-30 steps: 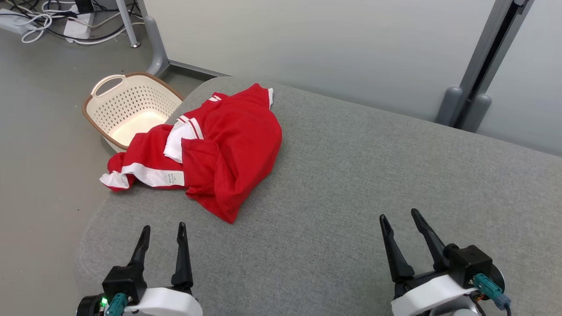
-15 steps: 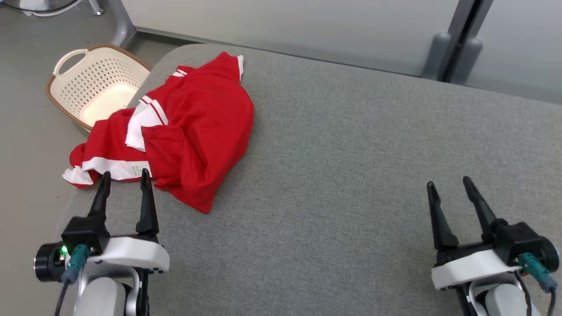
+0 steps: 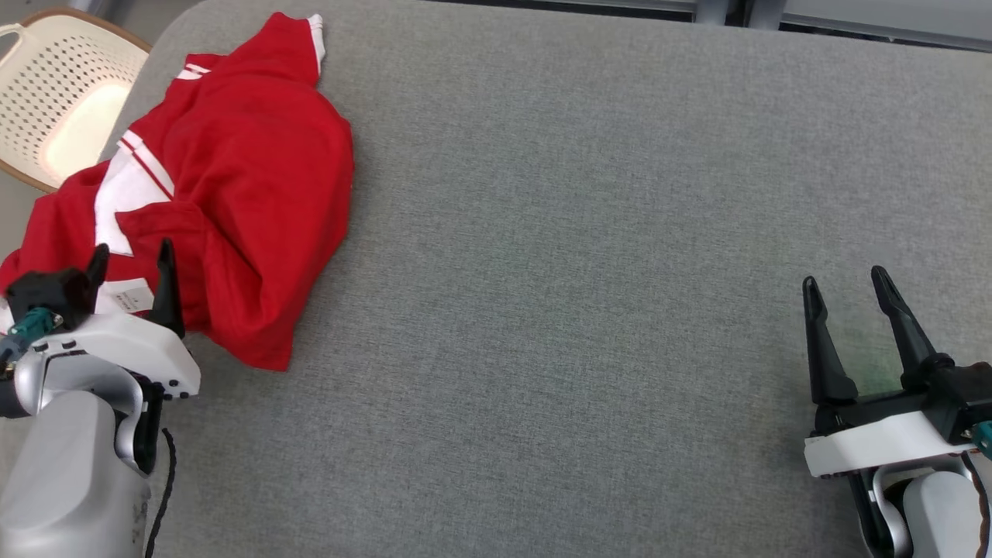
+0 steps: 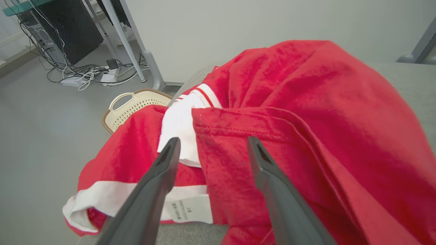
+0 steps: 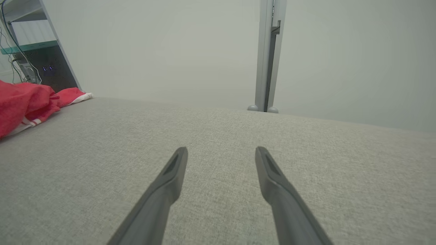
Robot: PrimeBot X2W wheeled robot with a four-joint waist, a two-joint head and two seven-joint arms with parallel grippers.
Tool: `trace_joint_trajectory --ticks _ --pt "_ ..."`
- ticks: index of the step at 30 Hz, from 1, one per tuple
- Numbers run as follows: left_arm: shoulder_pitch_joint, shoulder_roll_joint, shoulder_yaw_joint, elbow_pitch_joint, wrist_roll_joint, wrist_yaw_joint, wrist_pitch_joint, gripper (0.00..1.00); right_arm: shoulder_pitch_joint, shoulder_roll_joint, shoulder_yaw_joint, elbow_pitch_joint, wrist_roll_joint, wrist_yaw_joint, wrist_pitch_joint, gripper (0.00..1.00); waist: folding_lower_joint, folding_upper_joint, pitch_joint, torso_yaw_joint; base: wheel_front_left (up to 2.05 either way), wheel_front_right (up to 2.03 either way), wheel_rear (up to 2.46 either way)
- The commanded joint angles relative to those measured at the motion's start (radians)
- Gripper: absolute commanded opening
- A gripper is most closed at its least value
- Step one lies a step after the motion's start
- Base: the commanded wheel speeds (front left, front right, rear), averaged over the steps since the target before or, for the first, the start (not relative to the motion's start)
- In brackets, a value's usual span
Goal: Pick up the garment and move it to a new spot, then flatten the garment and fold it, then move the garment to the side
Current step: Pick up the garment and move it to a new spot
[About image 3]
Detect cream perforated laundry basket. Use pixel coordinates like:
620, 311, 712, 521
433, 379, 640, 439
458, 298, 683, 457
0, 8, 152, 193

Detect teal-plug left camera cable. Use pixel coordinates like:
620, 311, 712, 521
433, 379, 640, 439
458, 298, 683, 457
0, 308, 63, 365

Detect teal-plug camera cable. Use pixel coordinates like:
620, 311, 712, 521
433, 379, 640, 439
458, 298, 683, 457
0, 308, 63, 365
959, 421, 992, 558

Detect grey fabric padded surface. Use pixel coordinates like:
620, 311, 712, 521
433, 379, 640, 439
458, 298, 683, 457
0, 0, 992, 558

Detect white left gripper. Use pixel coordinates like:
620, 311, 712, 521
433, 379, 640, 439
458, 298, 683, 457
35, 239, 202, 401

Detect red basketball jersey white sleeves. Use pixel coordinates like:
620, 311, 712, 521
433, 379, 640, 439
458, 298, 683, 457
0, 77, 356, 371

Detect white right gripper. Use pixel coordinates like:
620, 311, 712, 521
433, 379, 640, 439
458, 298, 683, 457
803, 266, 977, 479

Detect teal-plug right camera cable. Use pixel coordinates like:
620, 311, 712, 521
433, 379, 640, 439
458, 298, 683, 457
959, 421, 992, 558

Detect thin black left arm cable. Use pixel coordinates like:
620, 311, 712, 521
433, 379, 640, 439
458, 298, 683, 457
145, 429, 177, 558

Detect red shorts white band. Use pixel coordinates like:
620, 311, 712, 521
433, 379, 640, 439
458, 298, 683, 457
167, 12, 326, 117

